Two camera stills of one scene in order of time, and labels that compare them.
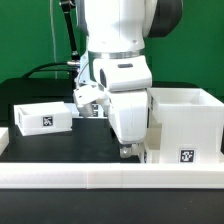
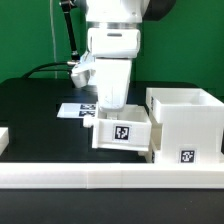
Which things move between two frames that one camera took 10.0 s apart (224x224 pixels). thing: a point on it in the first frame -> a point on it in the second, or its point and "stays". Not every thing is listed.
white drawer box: (43, 118) -> (127, 130)
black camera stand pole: (67, 7) stays
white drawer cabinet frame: (192, 124) stays
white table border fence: (33, 174) stays
